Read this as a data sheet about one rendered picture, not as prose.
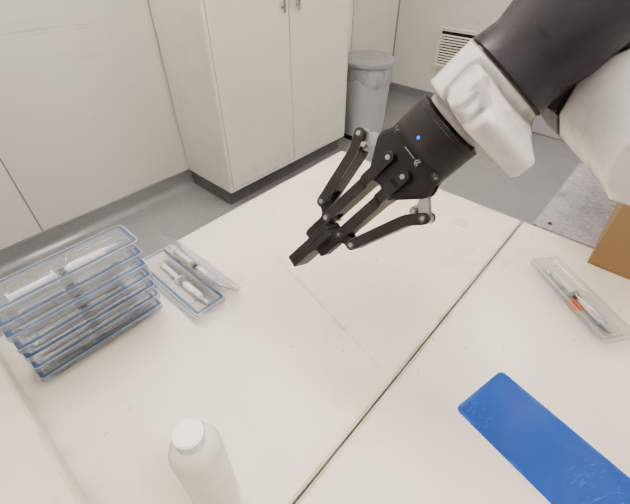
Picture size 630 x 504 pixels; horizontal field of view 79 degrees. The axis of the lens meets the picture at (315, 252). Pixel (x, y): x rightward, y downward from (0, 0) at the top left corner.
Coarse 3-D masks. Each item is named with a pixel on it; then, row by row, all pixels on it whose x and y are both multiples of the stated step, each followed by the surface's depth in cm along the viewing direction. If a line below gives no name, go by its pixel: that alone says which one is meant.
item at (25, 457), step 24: (0, 360) 52; (0, 384) 49; (0, 408) 46; (24, 408) 46; (0, 432) 44; (24, 432) 44; (0, 456) 42; (24, 456) 42; (48, 456) 42; (0, 480) 40; (24, 480) 40; (48, 480) 40; (72, 480) 42
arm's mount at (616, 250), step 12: (624, 204) 64; (612, 216) 76; (624, 216) 65; (612, 228) 67; (624, 228) 66; (600, 240) 69; (612, 240) 68; (624, 240) 67; (600, 252) 70; (612, 252) 69; (624, 252) 68; (600, 264) 71; (612, 264) 70; (624, 264) 68; (624, 276) 69
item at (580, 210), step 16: (576, 176) 97; (592, 176) 97; (560, 192) 91; (576, 192) 91; (592, 192) 91; (560, 208) 86; (576, 208) 86; (592, 208) 86; (608, 208) 86; (544, 224) 82; (560, 224) 82; (576, 224) 82; (592, 224) 82; (576, 240) 78; (592, 240) 78
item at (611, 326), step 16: (544, 272) 67; (560, 272) 67; (560, 288) 65; (576, 288) 65; (576, 304) 62; (592, 304) 62; (592, 320) 59; (608, 320) 59; (608, 336) 57; (624, 336) 57
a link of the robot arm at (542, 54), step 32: (544, 0) 28; (576, 0) 27; (608, 0) 26; (480, 32) 33; (512, 32) 30; (544, 32) 28; (576, 32) 27; (608, 32) 27; (512, 64) 29; (544, 64) 29; (576, 64) 29; (544, 96) 31
